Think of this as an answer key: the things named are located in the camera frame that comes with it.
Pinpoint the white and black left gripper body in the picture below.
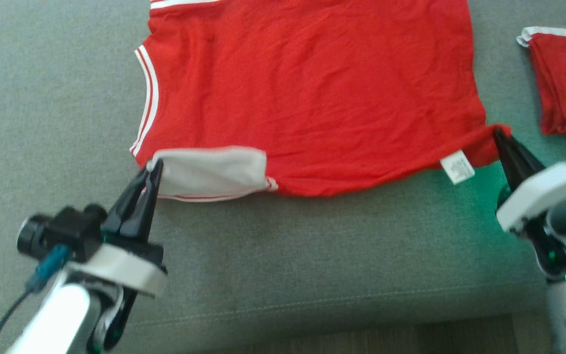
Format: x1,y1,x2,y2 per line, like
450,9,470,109
66,240,168,353

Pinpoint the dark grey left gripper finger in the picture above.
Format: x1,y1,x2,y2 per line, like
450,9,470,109
101,166,154,236
125,157,165,243

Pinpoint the white and grey right gripper body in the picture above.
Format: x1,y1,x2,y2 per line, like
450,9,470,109
496,162,566,282

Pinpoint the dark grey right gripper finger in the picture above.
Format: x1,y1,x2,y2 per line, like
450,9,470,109
502,129,546,180
492,126,528,190

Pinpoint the red and white basketball jersey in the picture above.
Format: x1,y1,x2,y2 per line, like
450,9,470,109
129,0,512,203

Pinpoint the blue plug black camera cable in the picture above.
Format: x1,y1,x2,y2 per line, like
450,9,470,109
0,243,72,345

